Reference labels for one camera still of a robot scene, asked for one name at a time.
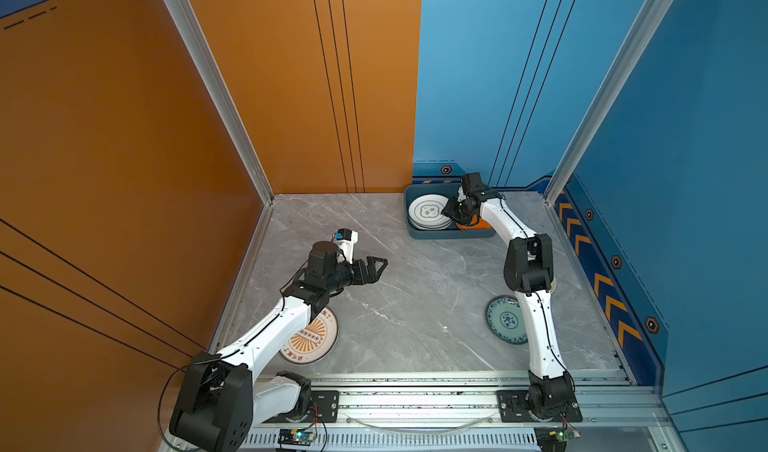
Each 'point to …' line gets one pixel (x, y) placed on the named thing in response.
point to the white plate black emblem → (425, 212)
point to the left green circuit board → (295, 437)
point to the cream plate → (553, 284)
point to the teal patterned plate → (505, 319)
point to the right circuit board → (554, 439)
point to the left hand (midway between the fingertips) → (376, 260)
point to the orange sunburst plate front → (315, 342)
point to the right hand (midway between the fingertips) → (443, 213)
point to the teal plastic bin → (447, 190)
